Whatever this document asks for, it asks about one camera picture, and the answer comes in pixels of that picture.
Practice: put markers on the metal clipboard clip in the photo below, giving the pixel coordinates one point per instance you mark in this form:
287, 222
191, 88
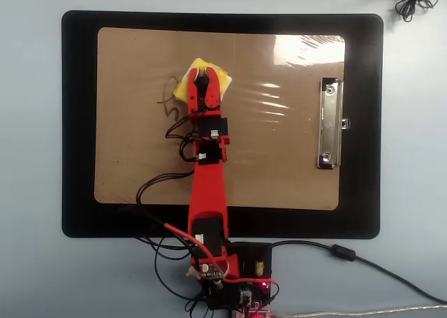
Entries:
330, 122

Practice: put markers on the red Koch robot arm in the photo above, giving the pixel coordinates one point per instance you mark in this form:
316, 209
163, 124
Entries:
207, 188

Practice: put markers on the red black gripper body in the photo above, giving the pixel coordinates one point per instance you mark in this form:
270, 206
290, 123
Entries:
205, 113

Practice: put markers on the controller circuit board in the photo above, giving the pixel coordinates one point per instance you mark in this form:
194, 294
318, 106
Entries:
256, 297

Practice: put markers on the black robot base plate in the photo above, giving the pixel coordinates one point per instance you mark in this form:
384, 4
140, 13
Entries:
253, 253

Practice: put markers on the black mat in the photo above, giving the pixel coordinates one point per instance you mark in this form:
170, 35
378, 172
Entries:
80, 122

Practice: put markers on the yellow sponge with black knob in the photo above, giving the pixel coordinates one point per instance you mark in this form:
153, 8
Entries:
181, 89

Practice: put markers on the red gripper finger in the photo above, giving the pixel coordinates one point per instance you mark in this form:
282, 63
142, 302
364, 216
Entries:
213, 91
192, 94

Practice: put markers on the brown clipboard board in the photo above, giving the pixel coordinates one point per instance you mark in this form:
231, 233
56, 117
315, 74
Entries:
272, 157

